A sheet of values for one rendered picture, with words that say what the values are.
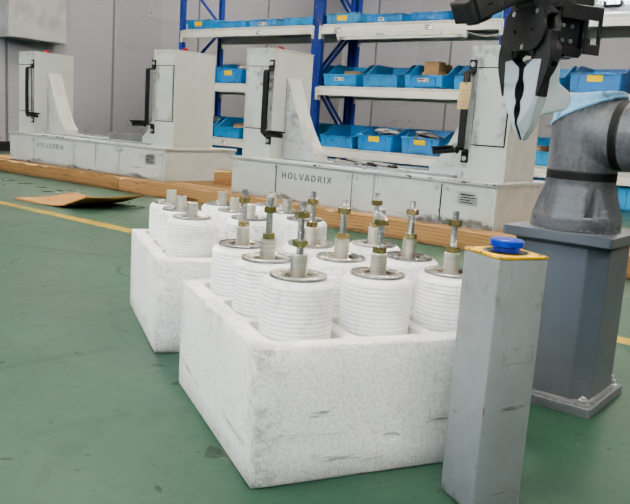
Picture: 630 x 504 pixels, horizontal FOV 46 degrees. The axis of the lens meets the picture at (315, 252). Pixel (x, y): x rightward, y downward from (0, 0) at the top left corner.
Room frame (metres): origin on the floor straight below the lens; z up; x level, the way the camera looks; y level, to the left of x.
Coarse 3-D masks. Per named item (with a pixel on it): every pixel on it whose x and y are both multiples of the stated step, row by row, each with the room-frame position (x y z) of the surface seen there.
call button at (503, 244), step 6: (492, 240) 0.86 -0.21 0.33; (498, 240) 0.85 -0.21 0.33; (504, 240) 0.85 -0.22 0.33; (510, 240) 0.85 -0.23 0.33; (516, 240) 0.86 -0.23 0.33; (522, 240) 0.86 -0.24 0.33; (498, 246) 0.85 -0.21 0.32; (504, 246) 0.85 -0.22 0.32; (510, 246) 0.85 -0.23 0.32; (516, 246) 0.85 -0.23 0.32; (522, 246) 0.85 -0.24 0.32; (504, 252) 0.85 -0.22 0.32; (510, 252) 0.85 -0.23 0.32; (516, 252) 0.85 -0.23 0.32
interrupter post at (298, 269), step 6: (294, 252) 0.95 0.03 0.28; (294, 258) 0.94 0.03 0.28; (300, 258) 0.94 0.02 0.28; (306, 258) 0.94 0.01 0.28; (294, 264) 0.94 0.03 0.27; (300, 264) 0.94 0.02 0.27; (306, 264) 0.94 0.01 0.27; (294, 270) 0.94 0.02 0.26; (300, 270) 0.94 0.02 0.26; (306, 270) 0.94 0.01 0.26; (294, 276) 0.94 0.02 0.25; (300, 276) 0.94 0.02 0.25; (306, 276) 0.94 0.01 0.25
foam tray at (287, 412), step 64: (192, 320) 1.13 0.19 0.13; (256, 320) 0.98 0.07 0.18; (192, 384) 1.11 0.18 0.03; (256, 384) 0.85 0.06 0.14; (320, 384) 0.88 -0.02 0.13; (384, 384) 0.92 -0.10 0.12; (448, 384) 0.96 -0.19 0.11; (256, 448) 0.85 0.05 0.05; (320, 448) 0.88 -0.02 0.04; (384, 448) 0.92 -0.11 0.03
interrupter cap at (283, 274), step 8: (272, 272) 0.94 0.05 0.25; (280, 272) 0.95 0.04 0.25; (288, 272) 0.96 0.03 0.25; (312, 272) 0.96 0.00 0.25; (320, 272) 0.96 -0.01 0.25; (288, 280) 0.91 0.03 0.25; (296, 280) 0.91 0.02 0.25; (304, 280) 0.91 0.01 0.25; (312, 280) 0.91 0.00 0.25; (320, 280) 0.92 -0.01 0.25
